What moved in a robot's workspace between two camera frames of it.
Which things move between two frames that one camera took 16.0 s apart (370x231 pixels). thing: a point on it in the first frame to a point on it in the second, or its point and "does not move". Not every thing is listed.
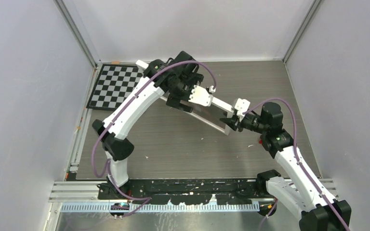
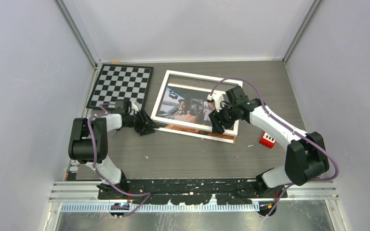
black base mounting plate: [187, 191] does not move
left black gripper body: [182, 91] to [138, 122]
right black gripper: [232, 122] to [215, 116]
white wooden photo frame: [141, 65] to [222, 81]
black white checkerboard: [114, 83] does not move
